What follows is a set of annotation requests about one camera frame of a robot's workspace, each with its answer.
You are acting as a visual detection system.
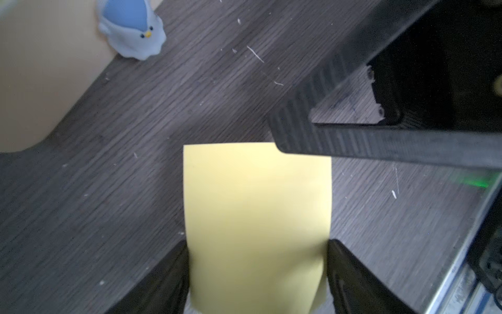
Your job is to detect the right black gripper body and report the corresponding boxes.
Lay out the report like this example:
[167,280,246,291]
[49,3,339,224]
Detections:
[370,1,501,133]

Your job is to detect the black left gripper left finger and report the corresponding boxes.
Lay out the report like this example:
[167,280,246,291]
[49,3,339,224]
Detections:
[107,240,190,314]

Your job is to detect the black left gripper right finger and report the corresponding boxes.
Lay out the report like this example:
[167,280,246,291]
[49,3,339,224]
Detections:
[327,239,415,313]

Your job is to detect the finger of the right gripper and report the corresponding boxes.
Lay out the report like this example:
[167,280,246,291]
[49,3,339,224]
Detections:
[269,1,501,170]

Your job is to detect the yellow sticky pad right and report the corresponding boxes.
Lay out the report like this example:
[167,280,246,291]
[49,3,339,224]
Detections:
[183,143,332,313]

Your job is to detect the blue penguin drawer knob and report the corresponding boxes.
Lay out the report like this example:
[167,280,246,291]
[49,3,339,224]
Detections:
[96,0,167,61]

